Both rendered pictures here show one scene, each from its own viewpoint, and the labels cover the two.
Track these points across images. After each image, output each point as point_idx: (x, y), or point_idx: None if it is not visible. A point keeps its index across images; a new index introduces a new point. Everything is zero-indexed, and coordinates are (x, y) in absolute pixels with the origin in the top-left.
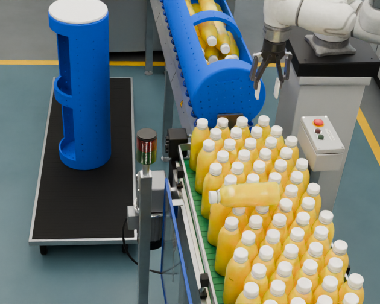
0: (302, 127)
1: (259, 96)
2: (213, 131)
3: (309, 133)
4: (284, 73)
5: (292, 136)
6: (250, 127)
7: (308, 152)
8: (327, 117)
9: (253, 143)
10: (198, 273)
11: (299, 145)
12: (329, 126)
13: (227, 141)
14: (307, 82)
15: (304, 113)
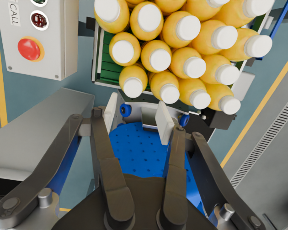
0: (66, 62)
1: (115, 145)
2: (235, 75)
3: (59, 22)
4: (79, 140)
5: (102, 16)
6: (128, 114)
7: (73, 11)
8: (6, 63)
9: (190, 18)
10: None
11: (61, 127)
12: (8, 31)
13: (230, 40)
14: (28, 174)
15: (46, 147)
